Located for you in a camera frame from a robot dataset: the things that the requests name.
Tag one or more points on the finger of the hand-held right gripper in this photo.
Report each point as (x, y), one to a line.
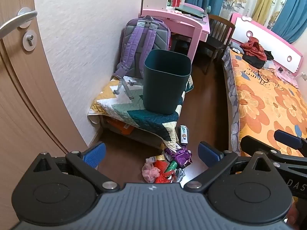
(251, 145)
(287, 137)

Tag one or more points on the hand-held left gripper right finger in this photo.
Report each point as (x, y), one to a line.
(208, 154)

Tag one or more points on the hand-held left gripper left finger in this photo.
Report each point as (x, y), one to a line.
(94, 154)

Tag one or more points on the purple foil wrapper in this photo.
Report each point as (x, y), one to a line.
(182, 157)

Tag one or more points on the green white snack box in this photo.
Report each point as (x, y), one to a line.
(183, 134)

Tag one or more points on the silver wrapper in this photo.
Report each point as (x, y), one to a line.
(179, 173)

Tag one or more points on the red wrapper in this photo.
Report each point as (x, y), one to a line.
(162, 166)

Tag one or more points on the white yellow packet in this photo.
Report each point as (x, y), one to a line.
(154, 159)

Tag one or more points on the pink mesh sponge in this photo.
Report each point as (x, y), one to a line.
(151, 172)

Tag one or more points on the dark teal trash bin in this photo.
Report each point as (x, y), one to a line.
(165, 88)

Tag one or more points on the orange box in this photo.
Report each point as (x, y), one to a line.
(120, 127)

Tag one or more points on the bed with orange floral sheet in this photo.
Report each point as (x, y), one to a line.
(261, 100)

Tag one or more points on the pink garment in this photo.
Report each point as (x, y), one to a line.
(287, 76)

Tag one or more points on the black garment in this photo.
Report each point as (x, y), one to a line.
(256, 63)

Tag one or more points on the wooden door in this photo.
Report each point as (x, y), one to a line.
(24, 100)

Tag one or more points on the red garment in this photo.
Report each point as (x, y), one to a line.
(254, 49)

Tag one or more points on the grey cloth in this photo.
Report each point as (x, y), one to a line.
(236, 46)

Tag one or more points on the pink white headboard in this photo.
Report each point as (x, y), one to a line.
(268, 38)

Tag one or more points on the dark wooden chair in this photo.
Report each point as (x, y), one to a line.
(220, 28)

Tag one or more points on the silver door lock cylinder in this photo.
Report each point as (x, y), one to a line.
(30, 40)

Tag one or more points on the purple grey backpack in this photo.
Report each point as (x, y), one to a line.
(148, 33)

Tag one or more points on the pink desk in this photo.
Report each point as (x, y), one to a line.
(168, 19)

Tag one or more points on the green figurine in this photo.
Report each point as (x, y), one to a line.
(207, 10)

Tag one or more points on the dark green board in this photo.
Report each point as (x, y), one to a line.
(189, 10)

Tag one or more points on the white wall socket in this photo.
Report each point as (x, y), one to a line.
(304, 76)

